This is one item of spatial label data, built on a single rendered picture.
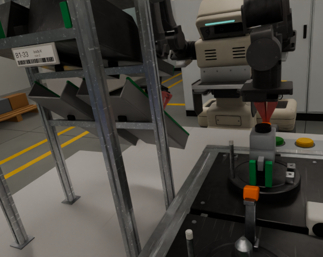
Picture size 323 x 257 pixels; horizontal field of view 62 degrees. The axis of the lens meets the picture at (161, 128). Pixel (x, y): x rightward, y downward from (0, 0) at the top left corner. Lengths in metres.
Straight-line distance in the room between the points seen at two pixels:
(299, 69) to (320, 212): 3.09
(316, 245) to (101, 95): 0.38
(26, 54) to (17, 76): 9.74
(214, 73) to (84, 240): 0.87
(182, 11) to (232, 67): 2.64
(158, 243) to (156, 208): 0.24
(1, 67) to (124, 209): 9.58
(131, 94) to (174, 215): 0.25
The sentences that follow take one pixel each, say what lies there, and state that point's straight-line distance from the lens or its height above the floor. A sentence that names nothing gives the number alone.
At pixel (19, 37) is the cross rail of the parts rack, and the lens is 0.46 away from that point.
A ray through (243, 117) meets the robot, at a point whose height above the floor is 0.86.
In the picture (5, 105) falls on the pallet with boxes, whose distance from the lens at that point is 6.15.
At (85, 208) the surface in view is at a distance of 0.80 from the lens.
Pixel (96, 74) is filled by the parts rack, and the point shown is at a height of 1.25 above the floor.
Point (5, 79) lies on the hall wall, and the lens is 9.97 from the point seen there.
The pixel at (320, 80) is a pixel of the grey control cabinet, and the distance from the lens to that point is 3.56.
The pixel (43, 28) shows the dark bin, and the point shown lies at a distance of 0.50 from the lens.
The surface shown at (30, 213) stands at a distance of 0.87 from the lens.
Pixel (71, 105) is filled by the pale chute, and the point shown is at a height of 1.16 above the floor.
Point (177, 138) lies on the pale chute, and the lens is 0.67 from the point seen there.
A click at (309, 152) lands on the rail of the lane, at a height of 0.96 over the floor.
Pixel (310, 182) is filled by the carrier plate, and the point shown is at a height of 0.97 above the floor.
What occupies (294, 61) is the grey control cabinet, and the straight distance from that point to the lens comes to 3.52.
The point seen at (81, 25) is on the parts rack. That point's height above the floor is 1.31.
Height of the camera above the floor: 1.29
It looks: 20 degrees down
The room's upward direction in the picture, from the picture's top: 8 degrees counter-clockwise
